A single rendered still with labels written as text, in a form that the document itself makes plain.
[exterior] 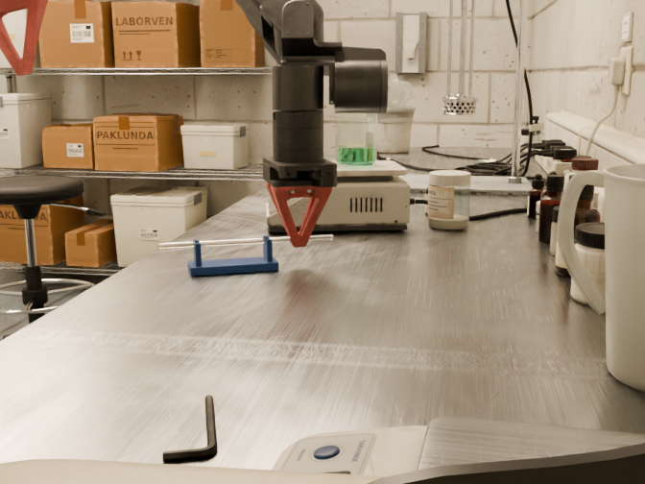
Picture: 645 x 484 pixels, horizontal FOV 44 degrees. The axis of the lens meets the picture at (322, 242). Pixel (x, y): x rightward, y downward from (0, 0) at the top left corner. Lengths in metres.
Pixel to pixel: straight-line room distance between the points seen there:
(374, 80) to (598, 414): 0.45
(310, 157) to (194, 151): 2.62
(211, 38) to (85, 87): 0.85
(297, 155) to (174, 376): 0.35
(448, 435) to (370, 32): 3.27
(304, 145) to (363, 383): 0.36
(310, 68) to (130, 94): 3.06
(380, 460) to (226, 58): 3.02
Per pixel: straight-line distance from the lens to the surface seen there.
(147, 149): 3.43
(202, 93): 3.78
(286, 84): 0.87
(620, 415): 0.56
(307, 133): 0.87
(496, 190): 1.49
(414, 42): 3.51
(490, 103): 3.60
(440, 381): 0.59
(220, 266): 0.88
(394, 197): 1.10
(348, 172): 1.09
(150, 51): 3.48
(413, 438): 0.43
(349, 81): 0.86
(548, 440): 0.41
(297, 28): 0.89
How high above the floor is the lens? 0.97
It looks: 12 degrees down
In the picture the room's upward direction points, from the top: straight up
